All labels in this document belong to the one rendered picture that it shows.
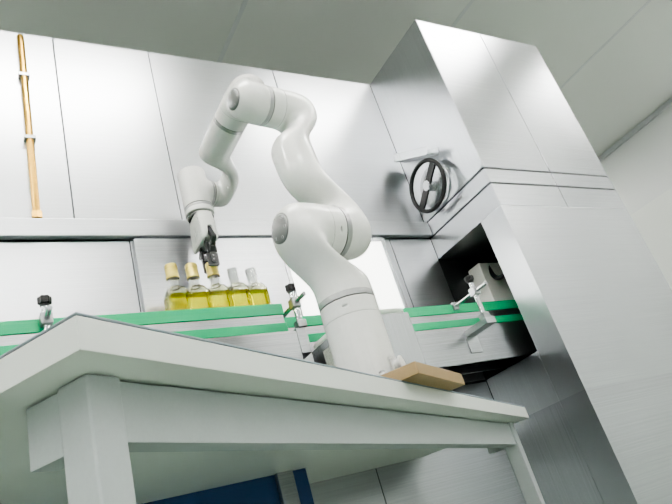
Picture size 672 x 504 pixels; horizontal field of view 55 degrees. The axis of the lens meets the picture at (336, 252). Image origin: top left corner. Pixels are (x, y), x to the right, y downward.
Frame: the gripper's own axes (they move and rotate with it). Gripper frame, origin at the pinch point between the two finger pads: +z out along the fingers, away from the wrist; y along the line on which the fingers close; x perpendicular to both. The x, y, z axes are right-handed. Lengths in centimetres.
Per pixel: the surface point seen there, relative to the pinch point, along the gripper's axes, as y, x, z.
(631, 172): -103, 417, -127
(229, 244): -12.3, 12.5, -13.2
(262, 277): -12.4, 20.8, -1.0
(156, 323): 13.8, -22.1, 23.0
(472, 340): 5, 78, 34
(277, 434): 78, -28, 67
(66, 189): -15, -33, -35
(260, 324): 13.2, 4.0, 25.4
